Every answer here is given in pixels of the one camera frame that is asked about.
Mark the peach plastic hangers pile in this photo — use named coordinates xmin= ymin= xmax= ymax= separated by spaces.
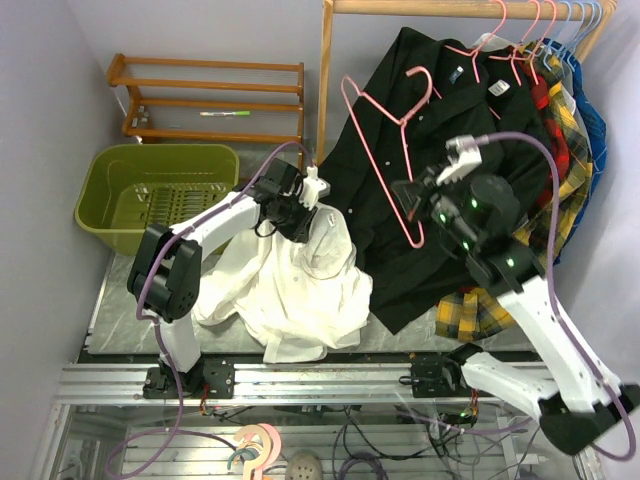
xmin=227 ymin=423 xmax=282 ymax=479

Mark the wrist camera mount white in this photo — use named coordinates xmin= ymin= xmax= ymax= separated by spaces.
xmin=436 ymin=135 xmax=482 ymax=186
xmin=298 ymin=166 xmax=331 ymax=210

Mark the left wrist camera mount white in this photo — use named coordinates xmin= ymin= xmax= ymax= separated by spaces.
xmin=298 ymin=166 xmax=331 ymax=210

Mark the white shirt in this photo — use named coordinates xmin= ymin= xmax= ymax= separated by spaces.
xmin=191 ymin=205 xmax=373 ymax=364

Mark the black shirt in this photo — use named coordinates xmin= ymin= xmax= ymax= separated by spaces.
xmin=478 ymin=49 xmax=552 ymax=210
xmin=319 ymin=25 xmax=504 ymax=335

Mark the pink wire hanger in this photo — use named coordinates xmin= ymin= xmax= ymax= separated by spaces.
xmin=340 ymin=65 xmax=434 ymax=250

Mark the blue shirt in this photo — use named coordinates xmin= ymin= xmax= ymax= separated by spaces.
xmin=536 ymin=54 xmax=607 ymax=260

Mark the pink hanger of black shirt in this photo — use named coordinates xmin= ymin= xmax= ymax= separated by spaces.
xmin=443 ymin=0 xmax=507 ymax=120

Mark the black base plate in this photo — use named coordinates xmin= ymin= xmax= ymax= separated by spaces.
xmin=142 ymin=358 xmax=235 ymax=400
xmin=398 ymin=355 xmax=471 ymax=399

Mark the wooden shoe rack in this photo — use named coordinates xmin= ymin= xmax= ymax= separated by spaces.
xmin=106 ymin=53 xmax=305 ymax=144

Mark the yellow plaid shirt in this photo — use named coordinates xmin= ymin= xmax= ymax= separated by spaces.
xmin=435 ymin=53 xmax=606 ymax=342

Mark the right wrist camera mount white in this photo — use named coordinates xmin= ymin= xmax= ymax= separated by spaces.
xmin=436 ymin=135 xmax=482 ymax=186

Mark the blue hanger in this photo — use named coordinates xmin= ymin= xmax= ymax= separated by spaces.
xmin=548 ymin=1 xmax=584 ymax=59
xmin=565 ymin=1 xmax=604 ymax=57
xmin=539 ymin=0 xmax=575 ymax=76

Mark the green plastic laundry basket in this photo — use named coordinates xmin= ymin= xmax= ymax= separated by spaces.
xmin=74 ymin=144 xmax=240 ymax=256

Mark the black shirt behind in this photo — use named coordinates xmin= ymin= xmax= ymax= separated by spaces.
xmin=478 ymin=49 xmax=552 ymax=210

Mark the red plaid shirt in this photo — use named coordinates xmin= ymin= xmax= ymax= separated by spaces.
xmin=521 ymin=66 xmax=570 ymax=183

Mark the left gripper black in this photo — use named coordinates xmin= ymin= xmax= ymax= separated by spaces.
xmin=274 ymin=193 xmax=319 ymax=244

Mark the aluminium rail base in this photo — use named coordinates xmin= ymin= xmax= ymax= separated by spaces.
xmin=49 ymin=352 xmax=581 ymax=407

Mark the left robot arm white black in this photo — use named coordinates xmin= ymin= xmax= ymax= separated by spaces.
xmin=127 ymin=159 xmax=330 ymax=397

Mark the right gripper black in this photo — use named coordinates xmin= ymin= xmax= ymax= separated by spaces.
xmin=393 ymin=163 xmax=482 ymax=252

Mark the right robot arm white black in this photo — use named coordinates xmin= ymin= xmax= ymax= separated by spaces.
xmin=392 ymin=175 xmax=639 ymax=456

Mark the green white marker pen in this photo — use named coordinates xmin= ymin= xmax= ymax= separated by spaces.
xmin=199 ymin=110 xmax=251 ymax=118

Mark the grey perforated shoe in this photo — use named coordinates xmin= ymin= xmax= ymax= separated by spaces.
xmin=285 ymin=450 xmax=324 ymax=480

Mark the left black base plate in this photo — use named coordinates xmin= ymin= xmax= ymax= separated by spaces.
xmin=142 ymin=358 xmax=235 ymax=400

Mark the black shirt front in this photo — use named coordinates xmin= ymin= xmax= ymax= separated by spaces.
xmin=319 ymin=25 xmax=504 ymax=335

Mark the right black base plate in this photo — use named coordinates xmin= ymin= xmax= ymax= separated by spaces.
xmin=398 ymin=355 xmax=471 ymax=399

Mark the wooden clothes rack frame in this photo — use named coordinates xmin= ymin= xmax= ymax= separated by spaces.
xmin=316 ymin=0 xmax=618 ymax=162

